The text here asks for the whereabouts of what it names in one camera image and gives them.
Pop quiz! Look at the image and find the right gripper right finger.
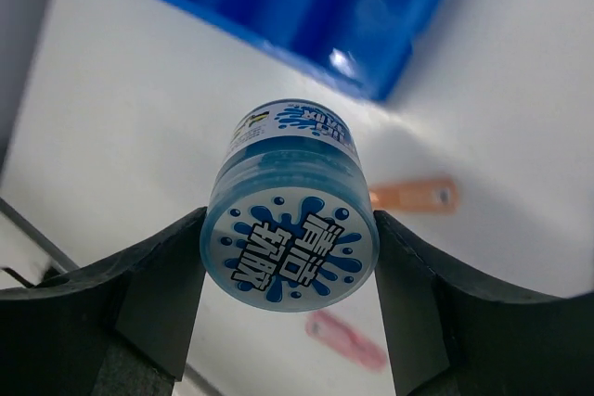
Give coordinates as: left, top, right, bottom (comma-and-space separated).
374, 211, 593, 395

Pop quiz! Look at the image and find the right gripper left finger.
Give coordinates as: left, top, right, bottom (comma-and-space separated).
1, 208, 206, 395

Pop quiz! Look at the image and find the blue slime jar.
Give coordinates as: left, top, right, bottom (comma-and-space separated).
200, 99, 380, 313

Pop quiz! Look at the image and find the pink correction tape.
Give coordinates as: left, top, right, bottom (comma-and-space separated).
305, 310, 388, 372

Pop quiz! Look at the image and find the orange correction tape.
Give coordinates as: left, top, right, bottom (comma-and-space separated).
368, 177, 460, 214

